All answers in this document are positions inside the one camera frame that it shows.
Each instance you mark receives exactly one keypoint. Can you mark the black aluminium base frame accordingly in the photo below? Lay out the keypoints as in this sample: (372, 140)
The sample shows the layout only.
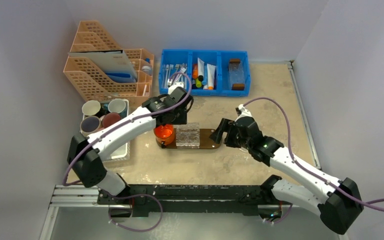
(247, 200)

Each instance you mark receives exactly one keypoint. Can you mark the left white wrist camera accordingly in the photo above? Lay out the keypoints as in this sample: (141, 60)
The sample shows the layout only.
(174, 86)

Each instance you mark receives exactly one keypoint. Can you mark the white paper folder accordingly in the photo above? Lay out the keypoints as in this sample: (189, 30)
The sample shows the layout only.
(113, 62)

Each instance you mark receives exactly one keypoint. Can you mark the clear glass toothbrush holder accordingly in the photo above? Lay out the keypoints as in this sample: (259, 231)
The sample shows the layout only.
(187, 136)

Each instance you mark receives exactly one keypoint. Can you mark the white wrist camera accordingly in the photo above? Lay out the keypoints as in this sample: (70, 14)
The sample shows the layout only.
(174, 86)
(242, 111)

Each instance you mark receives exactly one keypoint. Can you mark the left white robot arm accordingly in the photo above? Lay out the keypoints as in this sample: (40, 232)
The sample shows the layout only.
(86, 153)

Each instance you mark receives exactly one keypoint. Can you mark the yellow green small tube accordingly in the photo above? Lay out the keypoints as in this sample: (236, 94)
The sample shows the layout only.
(198, 83)

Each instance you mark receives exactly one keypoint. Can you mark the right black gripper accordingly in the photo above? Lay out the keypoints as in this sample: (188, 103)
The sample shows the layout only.
(228, 133)

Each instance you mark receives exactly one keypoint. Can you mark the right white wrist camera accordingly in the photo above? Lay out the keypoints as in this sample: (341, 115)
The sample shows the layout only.
(242, 111)

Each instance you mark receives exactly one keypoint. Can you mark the brown wooden block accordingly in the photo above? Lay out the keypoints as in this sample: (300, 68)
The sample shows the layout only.
(238, 87)

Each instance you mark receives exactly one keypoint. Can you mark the purple ceramic mug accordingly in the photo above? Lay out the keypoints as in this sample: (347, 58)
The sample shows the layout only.
(90, 124)

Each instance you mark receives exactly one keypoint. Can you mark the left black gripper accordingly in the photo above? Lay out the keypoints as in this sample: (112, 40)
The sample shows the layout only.
(181, 119)

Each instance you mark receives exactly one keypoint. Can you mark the cream ceramic mug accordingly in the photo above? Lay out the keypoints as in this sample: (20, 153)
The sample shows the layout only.
(91, 108)

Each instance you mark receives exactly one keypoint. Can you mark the orange translucent cup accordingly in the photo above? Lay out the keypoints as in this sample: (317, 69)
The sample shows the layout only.
(164, 135)

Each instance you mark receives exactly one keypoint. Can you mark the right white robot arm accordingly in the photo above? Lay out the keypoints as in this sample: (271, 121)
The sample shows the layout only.
(335, 201)

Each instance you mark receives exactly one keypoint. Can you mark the brown wooden oval tray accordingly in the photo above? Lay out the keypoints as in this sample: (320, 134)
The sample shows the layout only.
(205, 142)

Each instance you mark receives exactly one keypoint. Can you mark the peach plastic desk organizer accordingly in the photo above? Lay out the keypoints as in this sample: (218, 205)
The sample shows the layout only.
(91, 81)

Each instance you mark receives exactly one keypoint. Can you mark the orange small tube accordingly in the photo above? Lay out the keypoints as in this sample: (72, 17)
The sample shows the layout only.
(195, 72)

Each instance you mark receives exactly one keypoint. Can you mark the maroon ceramic mug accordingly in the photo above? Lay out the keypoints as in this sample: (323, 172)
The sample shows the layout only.
(110, 119)

